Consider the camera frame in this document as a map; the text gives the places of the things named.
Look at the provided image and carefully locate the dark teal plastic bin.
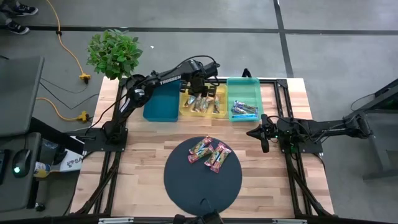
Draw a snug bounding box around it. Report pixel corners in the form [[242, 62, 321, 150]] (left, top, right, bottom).
[[142, 81, 182, 123]]

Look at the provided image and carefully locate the black bulky device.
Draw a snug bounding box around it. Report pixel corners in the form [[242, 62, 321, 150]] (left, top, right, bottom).
[[172, 210, 225, 224]]

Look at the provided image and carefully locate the red-ended Chewy granola bar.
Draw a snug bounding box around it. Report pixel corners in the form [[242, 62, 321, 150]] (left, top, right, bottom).
[[188, 136, 214, 156], [210, 146, 233, 174], [187, 144, 215, 164], [203, 142, 228, 167]]

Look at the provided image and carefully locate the yellow and white bottle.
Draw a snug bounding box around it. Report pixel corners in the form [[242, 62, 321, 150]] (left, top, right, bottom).
[[33, 161, 52, 179]]

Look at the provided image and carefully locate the black computer mouse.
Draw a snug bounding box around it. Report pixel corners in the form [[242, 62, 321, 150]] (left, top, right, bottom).
[[11, 148, 32, 179]]

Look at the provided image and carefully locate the dark grey metal stand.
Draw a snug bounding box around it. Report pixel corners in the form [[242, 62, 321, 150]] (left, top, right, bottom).
[[341, 77, 398, 181]]

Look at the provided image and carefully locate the orange extension cable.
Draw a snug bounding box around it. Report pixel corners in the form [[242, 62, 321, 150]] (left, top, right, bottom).
[[35, 97, 91, 123], [45, 0, 92, 84]]

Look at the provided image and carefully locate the black aluminium rig frame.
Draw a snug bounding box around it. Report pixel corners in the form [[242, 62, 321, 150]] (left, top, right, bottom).
[[68, 77, 336, 224]]

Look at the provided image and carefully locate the white box with logo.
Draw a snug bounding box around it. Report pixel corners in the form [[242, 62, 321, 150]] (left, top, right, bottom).
[[58, 149, 85, 173]]

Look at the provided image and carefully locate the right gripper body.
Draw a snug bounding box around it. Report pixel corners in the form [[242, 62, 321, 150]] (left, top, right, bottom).
[[260, 113, 279, 154]]

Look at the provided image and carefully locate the grey desk top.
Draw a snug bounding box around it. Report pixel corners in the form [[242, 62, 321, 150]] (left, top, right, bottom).
[[0, 55, 45, 138], [0, 132, 43, 213]]

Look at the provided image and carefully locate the person's shoe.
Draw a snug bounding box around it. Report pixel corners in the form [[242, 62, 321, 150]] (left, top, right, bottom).
[[4, 17, 31, 35], [12, 2, 40, 17]]

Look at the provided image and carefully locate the black floor cable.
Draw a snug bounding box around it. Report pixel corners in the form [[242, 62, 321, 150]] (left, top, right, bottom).
[[39, 81, 101, 110]]

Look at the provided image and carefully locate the blue-ended Chewy granola bar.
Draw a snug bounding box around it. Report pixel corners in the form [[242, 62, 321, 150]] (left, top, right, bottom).
[[233, 100, 259, 114], [231, 106, 249, 116], [232, 113, 259, 121]]

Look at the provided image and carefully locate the dark round plate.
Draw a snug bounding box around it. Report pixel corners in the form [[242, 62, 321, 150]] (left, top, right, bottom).
[[163, 136, 243, 217]]

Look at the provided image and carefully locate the light turquoise plastic bin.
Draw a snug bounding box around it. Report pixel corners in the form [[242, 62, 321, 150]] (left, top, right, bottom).
[[226, 77, 265, 123]]

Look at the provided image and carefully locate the yellow translucent plastic bin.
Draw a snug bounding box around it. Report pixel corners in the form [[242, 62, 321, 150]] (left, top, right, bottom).
[[179, 81, 229, 119]]

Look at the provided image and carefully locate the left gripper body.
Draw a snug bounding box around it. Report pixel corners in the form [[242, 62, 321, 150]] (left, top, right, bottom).
[[180, 74, 218, 96]]

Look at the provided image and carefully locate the silver aluminium bracket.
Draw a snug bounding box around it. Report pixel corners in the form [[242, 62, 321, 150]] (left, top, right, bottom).
[[272, 218, 308, 224], [98, 217, 134, 224]]

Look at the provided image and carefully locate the potted green plant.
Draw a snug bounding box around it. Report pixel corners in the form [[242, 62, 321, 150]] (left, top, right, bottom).
[[86, 28, 144, 81]]

